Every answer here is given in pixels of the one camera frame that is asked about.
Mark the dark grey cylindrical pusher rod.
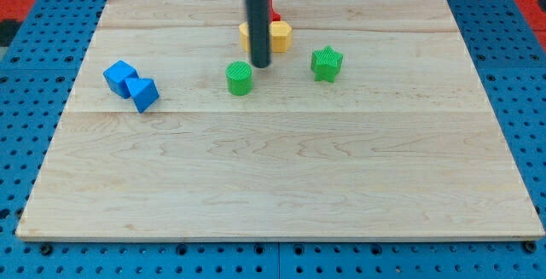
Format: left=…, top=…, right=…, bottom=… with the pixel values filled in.
left=245, top=0, right=271, bottom=68

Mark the green cylinder block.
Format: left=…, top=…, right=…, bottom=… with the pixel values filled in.
left=226, top=61, right=253, bottom=96

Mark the red block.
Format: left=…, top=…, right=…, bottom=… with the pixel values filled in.
left=268, top=0, right=282, bottom=22

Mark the yellow hexagon block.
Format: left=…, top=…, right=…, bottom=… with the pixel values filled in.
left=239, top=20, right=293, bottom=53

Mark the green star block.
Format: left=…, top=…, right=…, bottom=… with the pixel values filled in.
left=311, top=46, right=344, bottom=83

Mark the blue triangular block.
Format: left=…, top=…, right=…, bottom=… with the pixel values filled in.
left=125, top=78, right=160, bottom=113

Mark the blue cube block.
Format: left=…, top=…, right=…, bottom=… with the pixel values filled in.
left=103, top=61, right=138, bottom=99

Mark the light wooden board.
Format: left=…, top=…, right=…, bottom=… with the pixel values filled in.
left=16, top=0, right=544, bottom=242

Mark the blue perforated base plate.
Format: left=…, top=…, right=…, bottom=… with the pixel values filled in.
left=1, top=0, right=545, bottom=278

